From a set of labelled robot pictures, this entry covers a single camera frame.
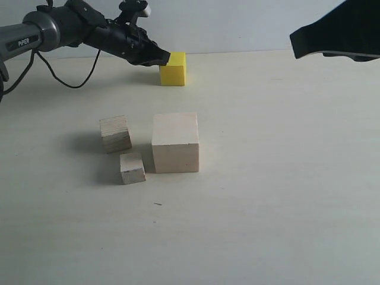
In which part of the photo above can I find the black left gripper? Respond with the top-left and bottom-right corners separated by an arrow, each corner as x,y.
85,21 -> 171,67

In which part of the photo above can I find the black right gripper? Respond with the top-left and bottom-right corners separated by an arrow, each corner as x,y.
289,1 -> 379,62

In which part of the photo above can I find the yellow cube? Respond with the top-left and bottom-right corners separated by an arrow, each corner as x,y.
159,52 -> 187,86

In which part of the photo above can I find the large pale wooden cube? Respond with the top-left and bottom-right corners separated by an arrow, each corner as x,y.
151,112 -> 200,173

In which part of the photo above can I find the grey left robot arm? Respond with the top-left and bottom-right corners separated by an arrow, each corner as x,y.
1,1 -> 170,96

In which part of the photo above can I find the medium layered plywood cube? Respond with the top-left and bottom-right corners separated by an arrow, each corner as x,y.
99,115 -> 132,153

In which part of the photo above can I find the small pale wooden cube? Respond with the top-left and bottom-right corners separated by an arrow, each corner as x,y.
120,151 -> 146,185

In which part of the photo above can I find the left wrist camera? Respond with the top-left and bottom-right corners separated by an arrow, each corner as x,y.
116,0 -> 151,25

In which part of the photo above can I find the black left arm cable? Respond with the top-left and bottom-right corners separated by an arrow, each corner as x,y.
0,49 -> 101,96

